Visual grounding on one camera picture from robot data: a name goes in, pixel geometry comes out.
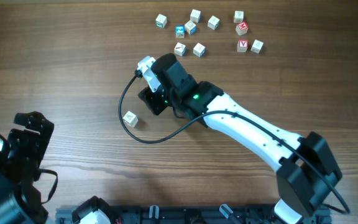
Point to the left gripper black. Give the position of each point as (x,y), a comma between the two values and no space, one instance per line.
(38,143)

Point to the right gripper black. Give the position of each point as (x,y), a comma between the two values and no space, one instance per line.
(150,98)

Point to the wooden block tower base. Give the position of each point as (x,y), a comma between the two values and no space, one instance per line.
(130,119)

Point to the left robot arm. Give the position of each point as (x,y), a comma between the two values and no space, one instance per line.
(20,201)

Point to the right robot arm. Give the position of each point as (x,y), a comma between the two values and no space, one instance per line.
(305,167)

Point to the slash wooden block blue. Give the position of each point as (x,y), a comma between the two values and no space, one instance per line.
(180,49)

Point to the wooden block blue side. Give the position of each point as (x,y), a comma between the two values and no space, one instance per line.
(199,50)

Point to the blue number two block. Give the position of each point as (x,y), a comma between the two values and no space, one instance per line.
(179,32)

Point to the green edged wooden block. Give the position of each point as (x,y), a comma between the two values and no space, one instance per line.
(161,21)

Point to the snail wooden block blue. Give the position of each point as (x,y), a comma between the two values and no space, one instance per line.
(190,27)

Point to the plain top wooden block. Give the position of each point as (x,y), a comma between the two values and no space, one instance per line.
(195,15)

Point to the plain wooden block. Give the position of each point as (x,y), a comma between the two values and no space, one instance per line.
(195,15)
(257,46)

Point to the number one wooden block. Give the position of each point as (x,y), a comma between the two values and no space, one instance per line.
(213,22)

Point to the red A wooden block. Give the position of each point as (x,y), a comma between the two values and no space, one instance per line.
(242,45)

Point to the red M tilted block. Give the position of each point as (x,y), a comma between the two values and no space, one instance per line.
(242,28)

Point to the plain wooden block right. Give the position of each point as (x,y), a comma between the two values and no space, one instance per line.
(257,46)

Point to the wooden block top right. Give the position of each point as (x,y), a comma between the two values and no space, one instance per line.
(238,16)

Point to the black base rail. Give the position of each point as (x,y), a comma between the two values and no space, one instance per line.
(96,210)

